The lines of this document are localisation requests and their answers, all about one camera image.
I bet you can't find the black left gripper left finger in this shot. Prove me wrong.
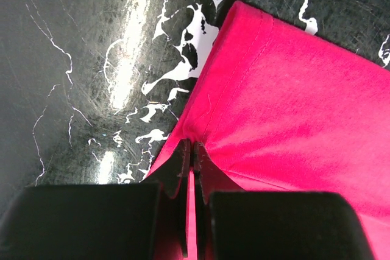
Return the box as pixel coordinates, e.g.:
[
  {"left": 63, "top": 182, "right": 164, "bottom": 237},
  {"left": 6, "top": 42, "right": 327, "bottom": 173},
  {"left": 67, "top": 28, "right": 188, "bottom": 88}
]
[{"left": 1, "top": 139, "right": 191, "bottom": 259}]

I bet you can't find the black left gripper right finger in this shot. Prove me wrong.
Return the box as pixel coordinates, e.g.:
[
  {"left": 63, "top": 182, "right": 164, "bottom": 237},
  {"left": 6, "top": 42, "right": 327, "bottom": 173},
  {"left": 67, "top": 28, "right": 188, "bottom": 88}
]
[{"left": 193, "top": 142, "right": 374, "bottom": 259}]

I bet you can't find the pink t shirt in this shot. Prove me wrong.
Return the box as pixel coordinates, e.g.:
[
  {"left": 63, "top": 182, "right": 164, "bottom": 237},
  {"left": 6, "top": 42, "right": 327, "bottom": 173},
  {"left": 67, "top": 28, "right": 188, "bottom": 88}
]
[{"left": 151, "top": 1, "right": 389, "bottom": 259}]

